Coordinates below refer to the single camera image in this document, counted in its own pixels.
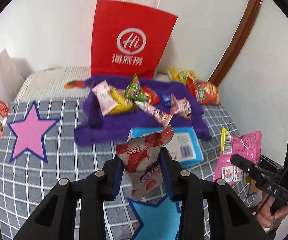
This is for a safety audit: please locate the large pink snack bag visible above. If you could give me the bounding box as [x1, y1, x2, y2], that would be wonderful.
[213, 127, 262, 185]

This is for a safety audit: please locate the red white snack packet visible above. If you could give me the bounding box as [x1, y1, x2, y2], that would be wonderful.
[115, 126, 174, 200]

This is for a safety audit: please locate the pink cartoon snack packet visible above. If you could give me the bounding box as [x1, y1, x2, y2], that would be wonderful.
[170, 94, 191, 120]

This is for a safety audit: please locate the long pink candy packet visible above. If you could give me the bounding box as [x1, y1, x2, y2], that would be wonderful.
[135, 101, 173, 127]

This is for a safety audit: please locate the blue snack packet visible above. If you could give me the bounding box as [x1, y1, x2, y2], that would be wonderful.
[159, 94, 171, 108]

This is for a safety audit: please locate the red festive snack packet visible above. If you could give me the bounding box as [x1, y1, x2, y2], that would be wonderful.
[143, 86, 161, 105]

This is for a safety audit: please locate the pink white pastry packet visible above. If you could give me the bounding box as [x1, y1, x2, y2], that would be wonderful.
[91, 80, 118, 116]

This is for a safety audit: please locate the yellow snack packet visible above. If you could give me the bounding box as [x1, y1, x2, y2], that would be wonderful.
[108, 87, 136, 115]

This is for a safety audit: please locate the green snack packet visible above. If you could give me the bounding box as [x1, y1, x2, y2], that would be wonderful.
[124, 73, 149, 102]

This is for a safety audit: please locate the person's right hand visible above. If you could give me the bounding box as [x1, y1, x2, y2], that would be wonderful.
[255, 192, 288, 231]

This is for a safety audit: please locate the orange star sticker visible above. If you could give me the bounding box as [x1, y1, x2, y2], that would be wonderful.
[247, 181, 258, 197]

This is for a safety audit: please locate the grey checked tablecloth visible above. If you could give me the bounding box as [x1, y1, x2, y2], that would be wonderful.
[0, 98, 240, 239]

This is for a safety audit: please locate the blue star sticker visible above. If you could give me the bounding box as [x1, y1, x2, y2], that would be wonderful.
[128, 196, 181, 240]

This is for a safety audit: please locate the pink star sticker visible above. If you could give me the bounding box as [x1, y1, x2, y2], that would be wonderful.
[8, 101, 60, 163]

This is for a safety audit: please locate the orange chips bag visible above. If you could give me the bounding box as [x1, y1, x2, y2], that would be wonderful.
[186, 77, 221, 106]

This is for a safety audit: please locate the purple towel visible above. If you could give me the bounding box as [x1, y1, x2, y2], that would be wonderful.
[74, 78, 212, 147]

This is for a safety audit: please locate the yellow chips bag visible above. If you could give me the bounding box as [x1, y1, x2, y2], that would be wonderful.
[167, 67, 200, 86]

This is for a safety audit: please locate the white fruit print mat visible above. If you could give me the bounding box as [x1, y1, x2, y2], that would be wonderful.
[14, 65, 172, 103]

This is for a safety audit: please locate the white Miniso plastic bag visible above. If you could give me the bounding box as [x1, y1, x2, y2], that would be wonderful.
[0, 49, 33, 121]

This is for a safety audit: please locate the red paper shopping bag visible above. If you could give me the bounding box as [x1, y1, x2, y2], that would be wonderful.
[90, 0, 177, 79]

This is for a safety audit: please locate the brown wooden door frame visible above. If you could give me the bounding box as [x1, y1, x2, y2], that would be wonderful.
[208, 0, 263, 87]

